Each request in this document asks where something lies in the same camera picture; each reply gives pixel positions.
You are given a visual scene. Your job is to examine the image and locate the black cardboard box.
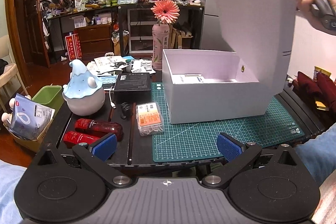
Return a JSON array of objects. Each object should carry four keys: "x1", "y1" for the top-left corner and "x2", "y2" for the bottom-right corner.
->
[{"x1": 114, "y1": 72, "x2": 152, "y2": 101}]

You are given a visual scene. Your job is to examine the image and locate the yellow folder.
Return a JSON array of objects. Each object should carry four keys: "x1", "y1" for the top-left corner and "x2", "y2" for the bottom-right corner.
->
[{"x1": 314, "y1": 99, "x2": 330, "y2": 111}]

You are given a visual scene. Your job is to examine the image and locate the green plastic bin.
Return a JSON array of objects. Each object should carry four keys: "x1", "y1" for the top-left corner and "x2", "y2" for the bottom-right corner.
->
[{"x1": 32, "y1": 85, "x2": 66, "y2": 115}]

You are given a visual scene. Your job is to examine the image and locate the red sign package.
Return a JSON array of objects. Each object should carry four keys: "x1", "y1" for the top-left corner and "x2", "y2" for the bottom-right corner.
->
[{"x1": 64, "y1": 33, "x2": 83, "y2": 60}]

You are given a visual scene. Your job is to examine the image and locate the black slatted desktop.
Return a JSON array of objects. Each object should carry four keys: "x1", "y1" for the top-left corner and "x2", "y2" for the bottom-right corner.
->
[{"x1": 56, "y1": 56, "x2": 326, "y2": 169}]

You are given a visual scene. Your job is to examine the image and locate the black hair claw clip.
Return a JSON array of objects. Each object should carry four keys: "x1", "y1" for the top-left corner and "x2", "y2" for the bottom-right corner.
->
[{"x1": 120, "y1": 102, "x2": 133, "y2": 119}]

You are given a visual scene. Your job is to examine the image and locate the white plush toy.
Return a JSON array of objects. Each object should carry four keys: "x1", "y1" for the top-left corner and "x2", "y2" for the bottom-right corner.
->
[{"x1": 1, "y1": 98, "x2": 17, "y2": 123}]

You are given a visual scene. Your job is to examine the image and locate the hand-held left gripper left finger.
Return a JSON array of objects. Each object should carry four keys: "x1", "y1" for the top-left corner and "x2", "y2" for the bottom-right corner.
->
[{"x1": 36, "y1": 133, "x2": 133, "y2": 189}]

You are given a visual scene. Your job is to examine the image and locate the yellow book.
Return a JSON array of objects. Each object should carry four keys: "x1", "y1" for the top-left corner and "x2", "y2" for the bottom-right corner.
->
[{"x1": 314, "y1": 66, "x2": 332, "y2": 80}]

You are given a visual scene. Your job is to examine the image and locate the black computer desk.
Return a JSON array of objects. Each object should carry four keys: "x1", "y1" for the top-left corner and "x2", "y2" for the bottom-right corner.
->
[{"x1": 39, "y1": 1, "x2": 205, "y2": 56}]

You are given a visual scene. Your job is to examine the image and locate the person's left leg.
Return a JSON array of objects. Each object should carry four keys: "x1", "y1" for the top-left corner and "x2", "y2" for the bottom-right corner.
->
[{"x1": 0, "y1": 160, "x2": 28, "y2": 224}]

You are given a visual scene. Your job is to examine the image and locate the pink gerbera flower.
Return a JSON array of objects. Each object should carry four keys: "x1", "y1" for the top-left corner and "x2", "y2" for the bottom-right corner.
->
[{"x1": 150, "y1": 0, "x2": 181, "y2": 24}]

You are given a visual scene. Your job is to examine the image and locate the white usb cable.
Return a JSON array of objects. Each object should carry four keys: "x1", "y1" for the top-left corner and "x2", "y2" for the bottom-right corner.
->
[{"x1": 109, "y1": 85, "x2": 117, "y2": 109}]

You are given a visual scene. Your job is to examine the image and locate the white blue medicine box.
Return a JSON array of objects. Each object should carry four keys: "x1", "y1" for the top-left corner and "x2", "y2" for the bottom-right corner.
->
[{"x1": 184, "y1": 73, "x2": 206, "y2": 83}]

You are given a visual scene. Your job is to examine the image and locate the person's pale fuzzy top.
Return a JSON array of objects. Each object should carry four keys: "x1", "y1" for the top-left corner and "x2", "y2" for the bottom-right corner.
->
[{"x1": 319, "y1": 175, "x2": 336, "y2": 224}]

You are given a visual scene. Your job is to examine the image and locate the beige chair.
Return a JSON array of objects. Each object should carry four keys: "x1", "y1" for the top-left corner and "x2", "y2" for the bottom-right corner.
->
[{"x1": 0, "y1": 35, "x2": 32, "y2": 109}]

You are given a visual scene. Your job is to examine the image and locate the pink drink bottle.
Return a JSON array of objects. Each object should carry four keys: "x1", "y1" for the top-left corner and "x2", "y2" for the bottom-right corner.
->
[{"x1": 152, "y1": 23, "x2": 174, "y2": 71}]

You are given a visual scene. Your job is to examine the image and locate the blue grey mountain figure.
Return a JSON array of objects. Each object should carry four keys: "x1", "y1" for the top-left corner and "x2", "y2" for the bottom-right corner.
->
[{"x1": 62, "y1": 60, "x2": 106, "y2": 115}]

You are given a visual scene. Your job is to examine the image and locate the dark red clothes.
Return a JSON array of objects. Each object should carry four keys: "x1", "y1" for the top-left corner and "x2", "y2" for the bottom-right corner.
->
[{"x1": 297, "y1": 71, "x2": 336, "y2": 111}]

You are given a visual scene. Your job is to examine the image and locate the blue pouch packet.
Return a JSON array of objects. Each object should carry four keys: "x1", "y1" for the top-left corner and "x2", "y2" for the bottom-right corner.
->
[{"x1": 10, "y1": 93, "x2": 55, "y2": 140}]

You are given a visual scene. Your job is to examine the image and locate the person's right leg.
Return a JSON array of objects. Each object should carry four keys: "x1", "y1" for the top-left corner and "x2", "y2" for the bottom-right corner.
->
[{"x1": 294, "y1": 124, "x2": 336, "y2": 186}]

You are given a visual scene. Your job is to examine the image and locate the brown cardboard box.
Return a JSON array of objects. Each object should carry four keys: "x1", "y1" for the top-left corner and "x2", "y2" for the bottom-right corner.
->
[{"x1": 9, "y1": 116, "x2": 54, "y2": 153}]

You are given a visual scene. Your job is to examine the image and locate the silver fridge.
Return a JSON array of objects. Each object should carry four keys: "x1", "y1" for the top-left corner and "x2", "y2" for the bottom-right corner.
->
[{"x1": 196, "y1": 0, "x2": 240, "y2": 50}]

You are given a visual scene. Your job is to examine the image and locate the wooden drawer chest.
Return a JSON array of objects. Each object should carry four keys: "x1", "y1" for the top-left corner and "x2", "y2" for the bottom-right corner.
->
[{"x1": 76, "y1": 25, "x2": 113, "y2": 56}]

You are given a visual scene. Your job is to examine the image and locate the white carton box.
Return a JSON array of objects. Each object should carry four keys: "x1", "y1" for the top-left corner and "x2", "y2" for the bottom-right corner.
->
[{"x1": 70, "y1": 15, "x2": 91, "y2": 29}]

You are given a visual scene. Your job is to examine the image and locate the green cutting mat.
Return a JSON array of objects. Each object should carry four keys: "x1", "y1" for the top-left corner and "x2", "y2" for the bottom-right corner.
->
[{"x1": 152, "y1": 82, "x2": 305, "y2": 163}]

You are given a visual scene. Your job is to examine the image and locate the clear plastic box orange label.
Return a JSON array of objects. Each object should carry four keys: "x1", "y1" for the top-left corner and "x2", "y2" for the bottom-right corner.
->
[{"x1": 136, "y1": 102, "x2": 164, "y2": 136}]

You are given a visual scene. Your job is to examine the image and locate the white box lid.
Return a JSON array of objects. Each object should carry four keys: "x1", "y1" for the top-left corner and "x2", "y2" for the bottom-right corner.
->
[{"x1": 209, "y1": 0, "x2": 298, "y2": 116}]

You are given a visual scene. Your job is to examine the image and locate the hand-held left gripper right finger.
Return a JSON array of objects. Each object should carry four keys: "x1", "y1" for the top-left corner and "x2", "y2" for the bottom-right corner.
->
[{"x1": 202, "y1": 132, "x2": 300, "y2": 189}]

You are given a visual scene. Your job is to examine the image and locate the brown paper bags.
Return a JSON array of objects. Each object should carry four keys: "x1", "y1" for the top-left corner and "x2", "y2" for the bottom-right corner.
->
[{"x1": 171, "y1": 26, "x2": 195, "y2": 50}]

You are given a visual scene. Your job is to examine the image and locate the white storage box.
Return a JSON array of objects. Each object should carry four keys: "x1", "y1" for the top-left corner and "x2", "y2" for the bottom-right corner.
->
[{"x1": 162, "y1": 49, "x2": 268, "y2": 125}]

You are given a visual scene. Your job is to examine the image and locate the person's leg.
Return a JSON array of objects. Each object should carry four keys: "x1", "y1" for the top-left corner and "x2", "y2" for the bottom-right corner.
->
[
  {"x1": 0, "y1": 160, "x2": 28, "y2": 224},
  {"x1": 294, "y1": 124, "x2": 336, "y2": 186}
]

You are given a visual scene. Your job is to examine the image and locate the ink drawing papers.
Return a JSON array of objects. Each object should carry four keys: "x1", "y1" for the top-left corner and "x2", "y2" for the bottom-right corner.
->
[{"x1": 87, "y1": 55, "x2": 132, "y2": 75}]

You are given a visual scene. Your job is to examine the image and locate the red bottle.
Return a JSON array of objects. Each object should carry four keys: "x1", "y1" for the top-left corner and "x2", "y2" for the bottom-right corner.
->
[
  {"x1": 63, "y1": 131, "x2": 105, "y2": 148},
  {"x1": 74, "y1": 118, "x2": 124, "y2": 140}
]

